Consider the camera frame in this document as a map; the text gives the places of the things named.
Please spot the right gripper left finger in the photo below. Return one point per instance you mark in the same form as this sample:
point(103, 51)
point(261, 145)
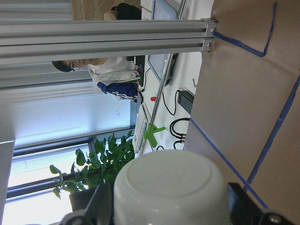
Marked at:
point(93, 206)

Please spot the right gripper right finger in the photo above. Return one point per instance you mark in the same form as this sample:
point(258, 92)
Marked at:
point(243, 210)

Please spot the white plastic cup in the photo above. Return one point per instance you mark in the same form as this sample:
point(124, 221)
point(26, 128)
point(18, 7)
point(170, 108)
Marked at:
point(170, 187)

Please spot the green potted plant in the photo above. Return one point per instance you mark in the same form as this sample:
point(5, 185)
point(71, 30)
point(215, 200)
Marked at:
point(101, 165)

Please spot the reacher grabber tool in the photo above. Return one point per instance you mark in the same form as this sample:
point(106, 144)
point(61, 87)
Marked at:
point(161, 65)

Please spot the white keyboard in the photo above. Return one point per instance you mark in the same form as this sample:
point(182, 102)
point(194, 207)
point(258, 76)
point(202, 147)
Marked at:
point(143, 118)

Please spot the black power adapter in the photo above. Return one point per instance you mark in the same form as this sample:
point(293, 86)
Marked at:
point(185, 100)

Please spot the seated person white shirt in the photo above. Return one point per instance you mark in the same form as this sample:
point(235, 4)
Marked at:
point(113, 75)

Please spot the aluminium frame post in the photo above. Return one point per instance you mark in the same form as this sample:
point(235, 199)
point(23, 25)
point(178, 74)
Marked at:
point(28, 42)

